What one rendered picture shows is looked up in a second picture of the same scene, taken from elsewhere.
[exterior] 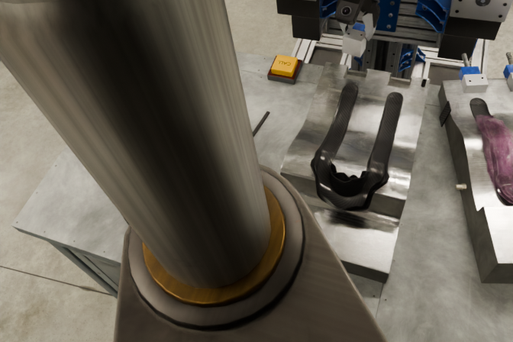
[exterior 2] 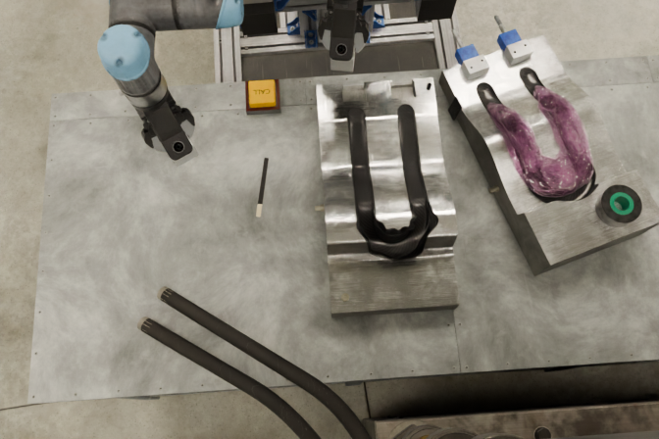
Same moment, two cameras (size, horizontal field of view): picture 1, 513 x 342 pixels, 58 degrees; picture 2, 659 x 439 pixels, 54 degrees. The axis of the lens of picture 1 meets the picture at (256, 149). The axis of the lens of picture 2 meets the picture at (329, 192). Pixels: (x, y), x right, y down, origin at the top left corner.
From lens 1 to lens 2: 0.51 m
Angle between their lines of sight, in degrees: 22
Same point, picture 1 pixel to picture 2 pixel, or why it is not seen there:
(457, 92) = (461, 81)
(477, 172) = (507, 173)
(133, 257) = not seen: outside the picture
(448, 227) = (491, 231)
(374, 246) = (438, 283)
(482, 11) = not seen: outside the picture
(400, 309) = (475, 328)
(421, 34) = not seen: outside the picture
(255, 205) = not seen: outside the picture
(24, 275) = not seen: outside the picture
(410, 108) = (424, 121)
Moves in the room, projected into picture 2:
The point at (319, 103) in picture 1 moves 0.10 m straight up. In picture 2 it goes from (329, 142) to (329, 122)
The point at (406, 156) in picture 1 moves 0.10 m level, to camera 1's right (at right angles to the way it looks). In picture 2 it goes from (440, 181) to (479, 157)
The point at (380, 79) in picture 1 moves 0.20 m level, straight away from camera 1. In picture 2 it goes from (382, 91) to (366, 15)
